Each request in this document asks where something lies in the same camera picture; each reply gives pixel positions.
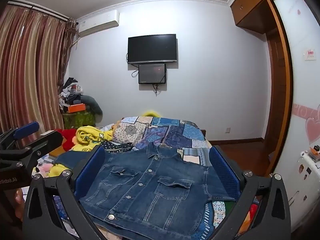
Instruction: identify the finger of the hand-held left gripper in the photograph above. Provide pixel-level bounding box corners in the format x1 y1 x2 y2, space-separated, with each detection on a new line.
0 121 40 153
0 130 63 171

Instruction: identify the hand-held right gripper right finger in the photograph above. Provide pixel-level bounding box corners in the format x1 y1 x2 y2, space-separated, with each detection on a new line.
209 145 299 240

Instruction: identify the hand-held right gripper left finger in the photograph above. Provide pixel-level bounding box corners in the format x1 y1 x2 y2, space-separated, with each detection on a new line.
22 145 113 240

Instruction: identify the blue denim jacket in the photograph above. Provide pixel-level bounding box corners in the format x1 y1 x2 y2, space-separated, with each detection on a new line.
54 141 237 239

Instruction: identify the pile of clothes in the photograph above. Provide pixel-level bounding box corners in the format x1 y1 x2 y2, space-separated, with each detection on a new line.
59 77 87 113

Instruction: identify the person's left hand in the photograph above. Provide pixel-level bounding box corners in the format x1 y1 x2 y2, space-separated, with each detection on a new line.
14 189 26 219

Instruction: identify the red fuzzy garment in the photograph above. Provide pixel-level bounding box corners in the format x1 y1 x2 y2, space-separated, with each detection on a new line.
54 129 78 153

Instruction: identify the pink plush toy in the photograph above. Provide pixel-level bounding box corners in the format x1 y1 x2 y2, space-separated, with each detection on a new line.
37 164 54 178

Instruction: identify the yellow printed garment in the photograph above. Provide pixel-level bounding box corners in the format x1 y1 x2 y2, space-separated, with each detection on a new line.
72 125 116 153

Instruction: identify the navy patterned cloth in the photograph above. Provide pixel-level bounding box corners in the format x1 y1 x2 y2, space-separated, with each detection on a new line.
100 141 134 153

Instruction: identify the green cloth covered cabinet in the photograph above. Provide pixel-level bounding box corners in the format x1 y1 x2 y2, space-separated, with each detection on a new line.
62 111 97 129

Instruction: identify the orange box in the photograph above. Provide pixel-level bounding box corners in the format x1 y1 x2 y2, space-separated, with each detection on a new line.
67 103 88 114

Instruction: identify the dark green pillow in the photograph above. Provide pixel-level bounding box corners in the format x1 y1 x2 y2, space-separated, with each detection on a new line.
81 95 103 117

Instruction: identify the striped curtain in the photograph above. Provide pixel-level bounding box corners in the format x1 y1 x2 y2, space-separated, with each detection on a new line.
0 1 76 136

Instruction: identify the patchwork printed blanket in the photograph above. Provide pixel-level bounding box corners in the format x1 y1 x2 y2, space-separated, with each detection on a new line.
52 116 252 240

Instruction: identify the yellow plush toy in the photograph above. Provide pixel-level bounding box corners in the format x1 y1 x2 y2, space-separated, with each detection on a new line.
142 109 161 118

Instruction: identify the white appliance with stickers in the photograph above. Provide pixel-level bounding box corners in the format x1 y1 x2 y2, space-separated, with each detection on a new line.
272 0 320 232

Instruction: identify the white air conditioner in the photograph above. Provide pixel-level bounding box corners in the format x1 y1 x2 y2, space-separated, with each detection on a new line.
78 9 120 37

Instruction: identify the pink door sign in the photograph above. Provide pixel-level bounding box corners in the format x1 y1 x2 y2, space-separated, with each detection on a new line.
303 48 317 61

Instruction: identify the wooden overhead cabinet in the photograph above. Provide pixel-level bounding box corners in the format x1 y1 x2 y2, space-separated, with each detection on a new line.
230 0 288 34

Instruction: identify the wooden bed frame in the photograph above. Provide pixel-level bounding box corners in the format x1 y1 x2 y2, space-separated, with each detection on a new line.
49 146 68 159

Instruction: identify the small black wall monitor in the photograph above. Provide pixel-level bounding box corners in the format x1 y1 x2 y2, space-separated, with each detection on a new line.
138 63 167 84

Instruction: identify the curtain rail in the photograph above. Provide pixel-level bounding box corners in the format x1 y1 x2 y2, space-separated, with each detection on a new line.
7 0 71 21

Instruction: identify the black wall television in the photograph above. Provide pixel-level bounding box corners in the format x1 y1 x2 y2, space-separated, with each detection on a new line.
127 34 178 64

